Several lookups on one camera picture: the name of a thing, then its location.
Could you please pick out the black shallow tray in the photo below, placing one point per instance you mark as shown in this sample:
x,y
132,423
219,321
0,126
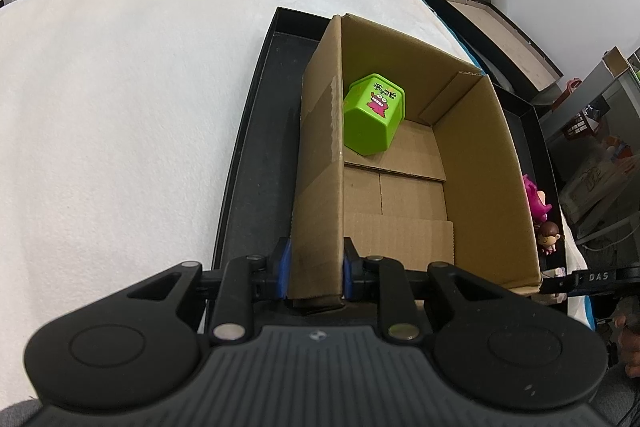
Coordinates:
x,y
265,157

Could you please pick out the pink toy figure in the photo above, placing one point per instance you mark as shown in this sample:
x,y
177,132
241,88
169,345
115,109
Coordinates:
x,y
535,199

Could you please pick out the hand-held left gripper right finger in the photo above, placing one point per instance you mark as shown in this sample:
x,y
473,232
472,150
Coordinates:
x,y
348,272

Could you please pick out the green hexagonal container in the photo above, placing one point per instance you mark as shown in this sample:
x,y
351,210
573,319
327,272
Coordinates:
x,y
372,117

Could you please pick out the black box brown interior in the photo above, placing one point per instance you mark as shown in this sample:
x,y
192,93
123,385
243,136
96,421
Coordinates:
x,y
505,37

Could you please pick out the white printed paper bag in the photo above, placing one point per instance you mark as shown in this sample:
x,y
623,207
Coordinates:
x,y
597,187

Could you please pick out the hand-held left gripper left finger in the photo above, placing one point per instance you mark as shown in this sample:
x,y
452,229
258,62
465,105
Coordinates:
x,y
282,267

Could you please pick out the brown cardboard box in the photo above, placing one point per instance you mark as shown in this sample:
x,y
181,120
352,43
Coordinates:
x,y
400,207

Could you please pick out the brown monkey figure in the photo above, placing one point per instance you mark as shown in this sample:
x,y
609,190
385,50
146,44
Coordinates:
x,y
549,237

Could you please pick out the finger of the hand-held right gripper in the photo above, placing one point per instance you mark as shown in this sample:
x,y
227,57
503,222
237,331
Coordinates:
x,y
585,281

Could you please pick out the person's right hand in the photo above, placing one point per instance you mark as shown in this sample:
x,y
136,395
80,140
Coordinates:
x,y
627,332

